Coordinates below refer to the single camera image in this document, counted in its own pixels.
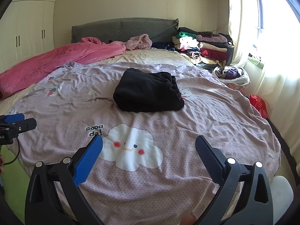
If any lilac printed blanket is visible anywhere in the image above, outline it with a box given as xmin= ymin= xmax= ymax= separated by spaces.
xmin=7 ymin=61 xmax=282 ymax=225

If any white wardrobe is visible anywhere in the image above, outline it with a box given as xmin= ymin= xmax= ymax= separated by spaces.
xmin=0 ymin=0 xmax=58 ymax=73

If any black bedside cabinet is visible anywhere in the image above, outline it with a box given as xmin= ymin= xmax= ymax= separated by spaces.
xmin=226 ymin=44 xmax=235 ymax=66

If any person's right hand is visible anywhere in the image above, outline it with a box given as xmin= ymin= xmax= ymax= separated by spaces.
xmin=181 ymin=213 xmax=197 ymax=225

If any black long-sleeve shirt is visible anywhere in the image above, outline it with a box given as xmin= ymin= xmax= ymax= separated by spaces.
xmin=113 ymin=68 xmax=185 ymax=113

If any cream curtain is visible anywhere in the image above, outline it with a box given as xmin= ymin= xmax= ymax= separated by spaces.
xmin=228 ymin=0 xmax=300 ymax=179

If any pink fluffy garment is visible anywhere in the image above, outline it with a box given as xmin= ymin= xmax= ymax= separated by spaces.
xmin=124 ymin=34 xmax=153 ymax=50

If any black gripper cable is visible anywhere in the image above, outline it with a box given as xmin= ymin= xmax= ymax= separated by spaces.
xmin=4 ymin=138 xmax=20 ymax=166

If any small green object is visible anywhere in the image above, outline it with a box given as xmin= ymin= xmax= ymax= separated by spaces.
xmin=248 ymin=57 xmax=264 ymax=69

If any pink duvet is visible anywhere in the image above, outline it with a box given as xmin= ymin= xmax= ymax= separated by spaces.
xmin=0 ymin=37 xmax=127 ymax=99

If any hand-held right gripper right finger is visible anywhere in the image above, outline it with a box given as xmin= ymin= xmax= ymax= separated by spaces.
xmin=195 ymin=135 xmax=275 ymax=225

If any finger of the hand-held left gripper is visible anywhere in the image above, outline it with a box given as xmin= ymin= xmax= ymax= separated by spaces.
xmin=4 ymin=113 xmax=25 ymax=124
xmin=0 ymin=118 xmax=37 ymax=132

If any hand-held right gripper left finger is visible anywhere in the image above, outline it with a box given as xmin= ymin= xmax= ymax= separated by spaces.
xmin=25 ymin=135 xmax=104 ymax=225

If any person's green garment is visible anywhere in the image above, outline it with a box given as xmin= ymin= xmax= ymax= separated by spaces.
xmin=0 ymin=149 xmax=31 ymax=223

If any white round stool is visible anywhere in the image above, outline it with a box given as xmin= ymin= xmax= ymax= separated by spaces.
xmin=269 ymin=176 xmax=294 ymax=225

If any pile of folded clothes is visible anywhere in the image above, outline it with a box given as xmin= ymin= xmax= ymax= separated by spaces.
xmin=173 ymin=27 xmax=233 ymax=67

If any fabric laundry basket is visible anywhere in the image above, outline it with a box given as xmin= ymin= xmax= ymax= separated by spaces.
xmin=212 ymin=66 xmax=251 ymax=94

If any grey quilted headboard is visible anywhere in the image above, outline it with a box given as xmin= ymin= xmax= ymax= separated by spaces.
xmin=71 ymin=17 xmax=180 ymax=45

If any dark blue garment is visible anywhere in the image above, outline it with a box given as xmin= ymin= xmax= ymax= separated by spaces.
xmin=152 ymin=41 xmax=179 ymax=51

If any red bag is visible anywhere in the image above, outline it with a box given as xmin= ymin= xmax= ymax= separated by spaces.
xmin=249 ymin=94 xmax=268 ymax=119

